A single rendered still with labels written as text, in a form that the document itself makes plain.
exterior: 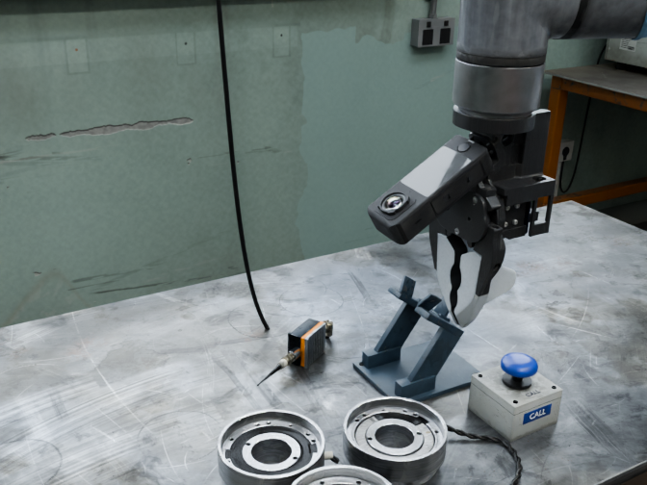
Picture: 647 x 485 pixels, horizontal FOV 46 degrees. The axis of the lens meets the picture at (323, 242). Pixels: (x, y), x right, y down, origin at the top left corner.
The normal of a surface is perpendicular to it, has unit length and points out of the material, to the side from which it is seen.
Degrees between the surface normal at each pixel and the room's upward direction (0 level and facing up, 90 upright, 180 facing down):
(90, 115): 90
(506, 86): 90
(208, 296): 0
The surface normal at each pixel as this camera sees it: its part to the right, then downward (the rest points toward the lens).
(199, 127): 0.50, 0.36
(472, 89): -0.74, 0.25
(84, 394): 0.02, -0.91
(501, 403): -0.87, 0.18
